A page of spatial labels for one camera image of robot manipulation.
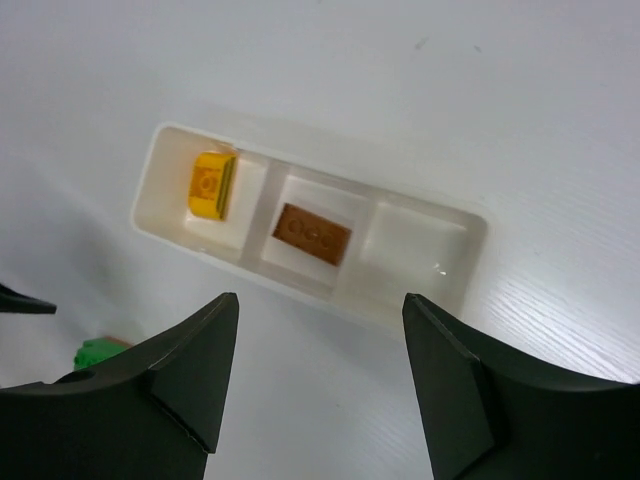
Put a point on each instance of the yellow curved lego brick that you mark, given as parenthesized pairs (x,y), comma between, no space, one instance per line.
(211,184)

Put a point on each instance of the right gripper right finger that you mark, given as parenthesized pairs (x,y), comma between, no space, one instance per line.
(491,411)

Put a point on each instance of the white three-compartment tray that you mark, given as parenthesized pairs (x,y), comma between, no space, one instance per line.
(399,245)

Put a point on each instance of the brown lego plate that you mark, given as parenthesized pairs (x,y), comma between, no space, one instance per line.
(116,341)
(315,235)

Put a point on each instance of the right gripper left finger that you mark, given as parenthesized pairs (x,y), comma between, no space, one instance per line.
(153,411)

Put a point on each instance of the green lego brick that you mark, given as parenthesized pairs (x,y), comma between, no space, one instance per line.
(94,351)

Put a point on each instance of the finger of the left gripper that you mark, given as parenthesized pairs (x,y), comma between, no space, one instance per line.
(17,303)

